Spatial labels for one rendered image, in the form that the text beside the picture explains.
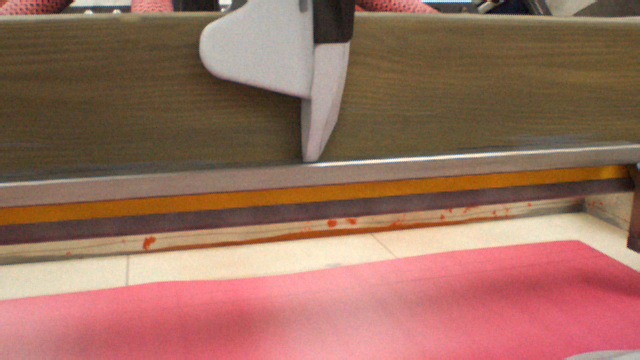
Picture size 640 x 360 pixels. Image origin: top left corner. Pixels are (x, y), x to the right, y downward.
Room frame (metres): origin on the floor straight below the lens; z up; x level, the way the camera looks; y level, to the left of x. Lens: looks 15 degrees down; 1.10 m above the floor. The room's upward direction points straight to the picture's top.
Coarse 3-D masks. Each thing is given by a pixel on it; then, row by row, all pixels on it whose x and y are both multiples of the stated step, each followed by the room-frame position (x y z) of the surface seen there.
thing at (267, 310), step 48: (144, 288) 0.32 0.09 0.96; (192, 288) 0.32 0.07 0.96; (240, 288) 0.32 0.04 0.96; (288, 288) 0.32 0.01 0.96; (0, 336) 0.26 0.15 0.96; (48, 336) 0.26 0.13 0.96; (96, 336) 0.26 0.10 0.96; (144, 336) 0.26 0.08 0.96; (192, 336) 0.26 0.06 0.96; (240, 336) 0.26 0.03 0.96; (288, 336) 0.26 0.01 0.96
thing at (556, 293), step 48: (576, 240) 0.39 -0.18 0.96; (336, 288) 0.32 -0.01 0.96; (384, 288) 0.32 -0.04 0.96; (432, 288) 0.32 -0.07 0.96; (480, 288) 0.32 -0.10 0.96; (528, 288) 0.32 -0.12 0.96; (576, 288) 0.31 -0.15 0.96; (624, 288) 0.31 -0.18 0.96; (336, 336) 0.26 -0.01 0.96; (384, 336) 0.26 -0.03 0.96; (432, 336) 0.26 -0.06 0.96; (480, 336) 0.26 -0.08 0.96; (528, 336) 0.26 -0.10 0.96; (576, 336) 0.26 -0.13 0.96; (624, 336) 0.26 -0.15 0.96
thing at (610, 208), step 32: (288, 224) 0.39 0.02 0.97; (320, 224) 0.40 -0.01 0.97; (352, 224) 0.41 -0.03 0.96; (384, 224) 0.41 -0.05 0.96; (416, 224) 0.42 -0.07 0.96; (448, 224) 0.43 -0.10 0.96; (0, 256) 0.35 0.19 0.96; (32, 256) 0.35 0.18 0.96; (64, 256) 0.36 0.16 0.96; (96, 256) 0.36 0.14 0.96
